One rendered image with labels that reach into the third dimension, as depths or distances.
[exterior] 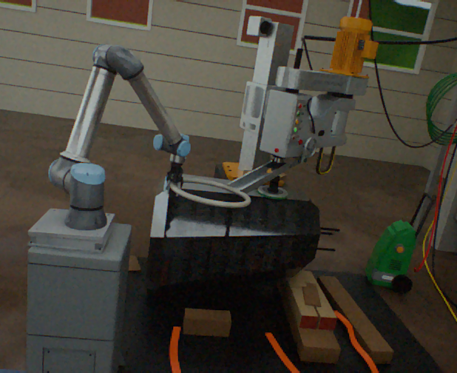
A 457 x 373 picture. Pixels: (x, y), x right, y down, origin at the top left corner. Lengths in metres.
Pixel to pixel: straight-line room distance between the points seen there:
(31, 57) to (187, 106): 3.08
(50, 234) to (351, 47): 2.44
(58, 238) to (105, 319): 0.43
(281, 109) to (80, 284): 1.65
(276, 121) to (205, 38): 6.13
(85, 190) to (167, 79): 7.07
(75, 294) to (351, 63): 2.45
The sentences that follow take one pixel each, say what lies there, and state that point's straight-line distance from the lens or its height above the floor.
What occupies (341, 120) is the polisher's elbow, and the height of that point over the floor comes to 1.41.
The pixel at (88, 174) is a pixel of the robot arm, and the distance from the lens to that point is 2.05.
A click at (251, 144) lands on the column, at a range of 3.85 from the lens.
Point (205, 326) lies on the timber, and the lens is 2.98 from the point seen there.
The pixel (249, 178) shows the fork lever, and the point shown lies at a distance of 2.96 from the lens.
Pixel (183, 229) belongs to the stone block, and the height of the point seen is 0.66.
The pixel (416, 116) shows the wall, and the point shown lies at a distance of 10.22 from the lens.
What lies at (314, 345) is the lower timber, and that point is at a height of 0.13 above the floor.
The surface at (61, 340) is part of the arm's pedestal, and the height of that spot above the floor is 0.40.
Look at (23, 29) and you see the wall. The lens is 9.50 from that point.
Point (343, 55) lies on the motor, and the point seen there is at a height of 1.88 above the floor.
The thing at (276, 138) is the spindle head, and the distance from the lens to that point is 2.96.
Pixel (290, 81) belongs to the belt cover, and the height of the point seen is 1.66.
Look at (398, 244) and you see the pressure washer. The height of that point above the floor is 0.44.
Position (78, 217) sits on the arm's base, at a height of 0.97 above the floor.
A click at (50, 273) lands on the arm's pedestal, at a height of 0.75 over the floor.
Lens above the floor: 1.80
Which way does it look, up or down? 17 degrees down
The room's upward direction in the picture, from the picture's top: 9 degrees clockwise
